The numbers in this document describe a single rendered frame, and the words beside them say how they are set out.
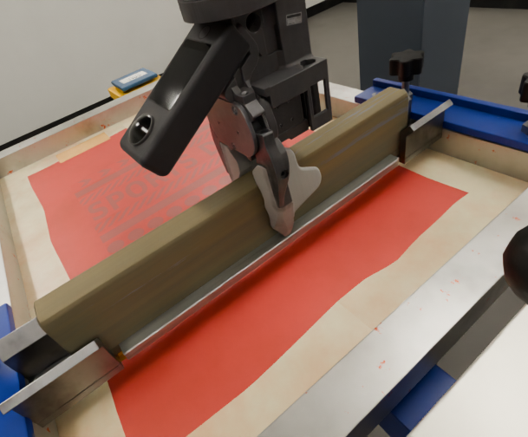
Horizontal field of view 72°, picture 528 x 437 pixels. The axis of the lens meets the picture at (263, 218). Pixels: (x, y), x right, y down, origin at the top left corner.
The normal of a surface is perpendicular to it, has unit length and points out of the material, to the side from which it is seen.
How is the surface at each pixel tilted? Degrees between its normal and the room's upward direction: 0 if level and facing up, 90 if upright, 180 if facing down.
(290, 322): 0
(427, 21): 90
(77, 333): 90
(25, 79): 90
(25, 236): 0
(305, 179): 83
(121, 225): 0
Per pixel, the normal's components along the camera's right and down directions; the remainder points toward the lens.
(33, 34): 0.58, 0.43
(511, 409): -0.22, -0.73
